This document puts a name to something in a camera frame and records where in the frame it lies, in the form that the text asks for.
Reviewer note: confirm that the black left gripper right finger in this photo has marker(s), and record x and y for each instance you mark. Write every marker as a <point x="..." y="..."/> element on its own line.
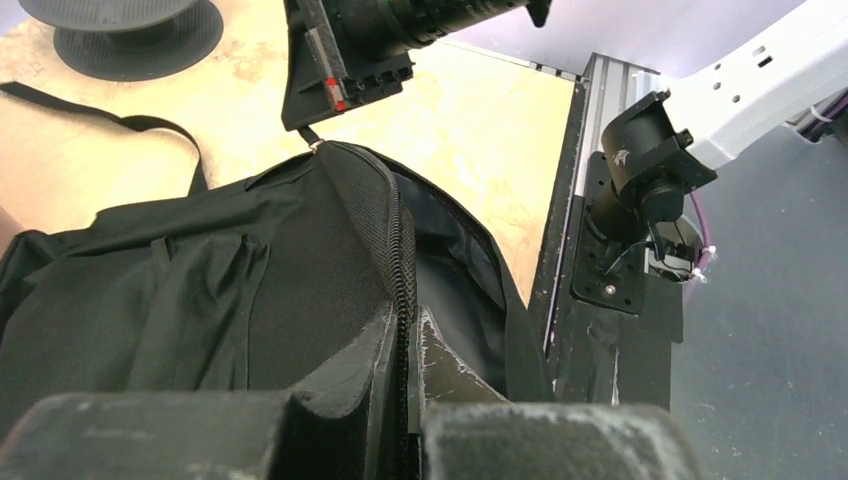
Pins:
<point x="469" y="431"/>

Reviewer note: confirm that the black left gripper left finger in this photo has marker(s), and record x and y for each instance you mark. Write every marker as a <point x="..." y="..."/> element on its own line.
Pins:
<point x="336" y="423"/>

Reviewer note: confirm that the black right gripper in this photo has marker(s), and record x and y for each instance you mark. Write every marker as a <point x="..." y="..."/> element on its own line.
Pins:
<point x="342" y="55"/>

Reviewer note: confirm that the black fabric student bag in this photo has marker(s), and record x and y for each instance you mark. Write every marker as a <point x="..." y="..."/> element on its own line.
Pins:
<point x="255" y="284"/>

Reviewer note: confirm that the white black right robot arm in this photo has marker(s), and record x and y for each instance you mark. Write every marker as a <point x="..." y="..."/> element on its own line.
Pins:
<point x="674" y="140"/>

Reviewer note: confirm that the dark grey filament spool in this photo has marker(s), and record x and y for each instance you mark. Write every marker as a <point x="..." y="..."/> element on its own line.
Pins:
<point x="130" y="40"/>

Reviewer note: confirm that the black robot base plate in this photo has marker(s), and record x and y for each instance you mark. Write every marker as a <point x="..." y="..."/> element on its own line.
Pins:
<point x="607" y="323"/>

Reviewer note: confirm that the aluminium table edge rail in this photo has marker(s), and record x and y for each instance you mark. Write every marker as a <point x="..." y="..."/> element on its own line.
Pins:
<point x="610" y="86"/>

